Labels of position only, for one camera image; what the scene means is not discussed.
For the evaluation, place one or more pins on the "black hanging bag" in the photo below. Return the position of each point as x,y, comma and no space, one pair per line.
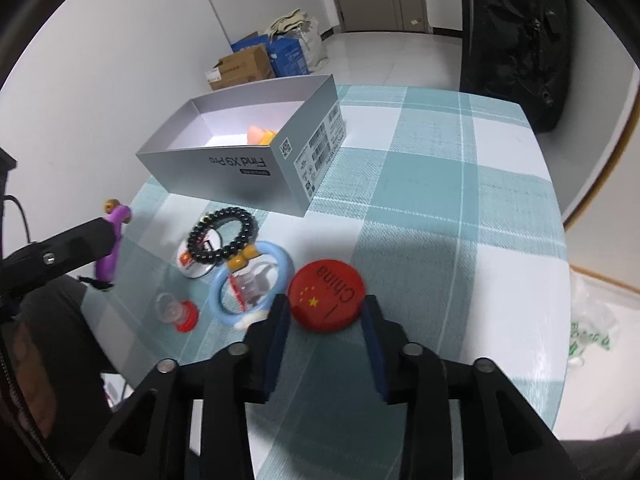
515,35

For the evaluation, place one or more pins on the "red round badge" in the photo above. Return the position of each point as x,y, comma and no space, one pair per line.
327,297

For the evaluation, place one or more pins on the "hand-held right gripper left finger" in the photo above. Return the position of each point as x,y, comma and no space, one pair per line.
276,345

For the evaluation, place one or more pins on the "brown cardboard box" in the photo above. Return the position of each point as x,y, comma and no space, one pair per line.
242,67

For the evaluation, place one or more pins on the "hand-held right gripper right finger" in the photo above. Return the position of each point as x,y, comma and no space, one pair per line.
372,350

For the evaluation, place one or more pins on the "teal checked tablecloth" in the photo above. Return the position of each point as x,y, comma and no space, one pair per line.
450,185

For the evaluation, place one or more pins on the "white plastic bag green print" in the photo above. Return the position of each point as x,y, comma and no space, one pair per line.
595,330

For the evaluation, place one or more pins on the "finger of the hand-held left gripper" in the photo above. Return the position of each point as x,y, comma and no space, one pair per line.
65,252

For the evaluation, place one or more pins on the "grey cardboard box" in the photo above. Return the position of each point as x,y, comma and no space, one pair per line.
225,170

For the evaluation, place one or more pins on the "white round pin badge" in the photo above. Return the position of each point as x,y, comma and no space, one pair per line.
192,266

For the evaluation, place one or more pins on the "blue cardboard box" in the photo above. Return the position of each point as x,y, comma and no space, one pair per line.
290,57

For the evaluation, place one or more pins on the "clear plastic packet red label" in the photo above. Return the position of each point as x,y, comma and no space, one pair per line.
250,287

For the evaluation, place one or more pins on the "white tote bag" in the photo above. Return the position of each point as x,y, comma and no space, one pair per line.
312,40

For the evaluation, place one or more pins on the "pink and yellow toy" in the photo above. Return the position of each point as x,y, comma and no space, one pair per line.
260,136

